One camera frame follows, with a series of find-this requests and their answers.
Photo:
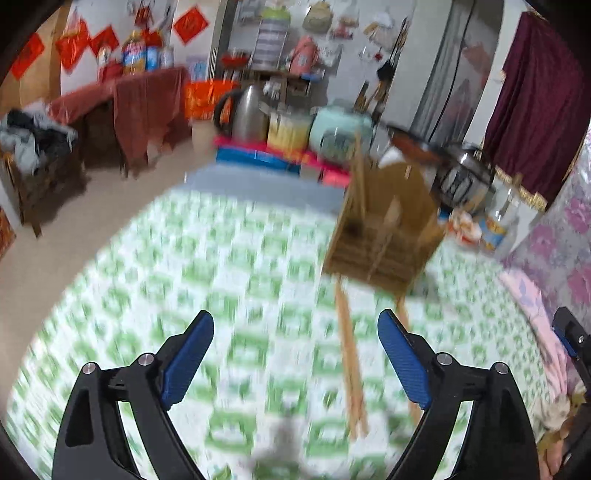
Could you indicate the pink floral cloth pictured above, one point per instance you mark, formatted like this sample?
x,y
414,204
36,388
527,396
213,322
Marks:
x,y
535,314

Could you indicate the green grey striped thermos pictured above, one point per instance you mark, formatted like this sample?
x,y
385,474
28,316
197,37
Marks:
x,y
272,41

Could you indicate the red diamond paper decoration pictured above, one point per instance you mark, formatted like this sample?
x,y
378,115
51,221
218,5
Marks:
x,y
27,55
104,40
187,23

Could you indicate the wooden door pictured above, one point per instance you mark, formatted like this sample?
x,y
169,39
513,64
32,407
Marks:
x,y
32,97

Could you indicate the steel electric kettle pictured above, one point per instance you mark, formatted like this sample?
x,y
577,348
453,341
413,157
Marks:
x,y
249,115

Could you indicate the cream knitted cloth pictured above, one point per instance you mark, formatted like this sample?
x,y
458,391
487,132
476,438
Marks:
x,y
549,406

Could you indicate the red white bowl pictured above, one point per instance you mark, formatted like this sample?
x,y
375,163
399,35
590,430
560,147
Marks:
x,y
466,226

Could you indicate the wooden slatted chopstick holder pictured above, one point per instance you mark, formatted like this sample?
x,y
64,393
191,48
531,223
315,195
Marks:
x,y
392,230

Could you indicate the red-brown cloth-covered table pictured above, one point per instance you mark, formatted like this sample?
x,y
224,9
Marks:
x,y
143,115

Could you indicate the red basin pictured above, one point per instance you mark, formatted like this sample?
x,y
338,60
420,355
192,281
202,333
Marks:
x,y
235,59

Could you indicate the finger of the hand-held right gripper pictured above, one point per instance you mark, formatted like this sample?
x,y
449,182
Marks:
x,y
570,344

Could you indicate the orange plastic bag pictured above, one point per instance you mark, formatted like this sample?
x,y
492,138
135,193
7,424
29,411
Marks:
x,y
205,99

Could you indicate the floral plastic-wrapped mattress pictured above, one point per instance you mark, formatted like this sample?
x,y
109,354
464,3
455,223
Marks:
x,y
563,230

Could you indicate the beige hanging bag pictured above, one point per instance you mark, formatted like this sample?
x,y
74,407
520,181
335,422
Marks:
x,y
318,16

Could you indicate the teal rice cooker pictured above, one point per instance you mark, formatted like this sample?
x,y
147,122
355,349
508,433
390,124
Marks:
x,y
337,134

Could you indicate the pink blue box stack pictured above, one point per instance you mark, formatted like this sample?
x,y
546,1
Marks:
x,y
258,156

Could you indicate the maroon curtain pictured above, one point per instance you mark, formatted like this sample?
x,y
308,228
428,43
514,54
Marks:
x,y
540,101

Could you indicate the person's right hand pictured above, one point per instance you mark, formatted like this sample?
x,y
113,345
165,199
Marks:
x,y
558,461

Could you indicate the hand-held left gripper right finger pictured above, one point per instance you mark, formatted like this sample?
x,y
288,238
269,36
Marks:
x,y
406,364

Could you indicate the wooden chopstick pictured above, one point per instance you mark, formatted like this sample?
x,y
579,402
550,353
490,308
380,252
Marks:
x,y
348,360
401,304
359,175
356,369

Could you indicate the silver black pressure cooker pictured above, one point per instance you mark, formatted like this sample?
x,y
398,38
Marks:
x,y
464,177

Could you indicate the green white printed tablecloth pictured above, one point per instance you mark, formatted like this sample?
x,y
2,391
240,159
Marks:
x,y
207,286

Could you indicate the clear plastic bottle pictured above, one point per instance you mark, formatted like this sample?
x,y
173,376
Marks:
x,y
501,221

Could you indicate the yellow white container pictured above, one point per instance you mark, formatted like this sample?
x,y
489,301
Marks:
x,y
286,131

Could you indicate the wooden chair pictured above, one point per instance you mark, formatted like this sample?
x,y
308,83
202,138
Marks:
x,y
46,194

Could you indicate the gold fringe trim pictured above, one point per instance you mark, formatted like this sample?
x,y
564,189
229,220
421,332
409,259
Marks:
x,y
521,191

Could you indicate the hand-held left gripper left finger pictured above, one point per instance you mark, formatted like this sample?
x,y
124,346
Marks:
x,y
189,360

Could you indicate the grey black clothes pile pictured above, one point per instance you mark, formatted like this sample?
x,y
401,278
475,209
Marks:
x,y
37,138

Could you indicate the yellow oil bottle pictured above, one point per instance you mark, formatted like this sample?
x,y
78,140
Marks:
x,y
134,53

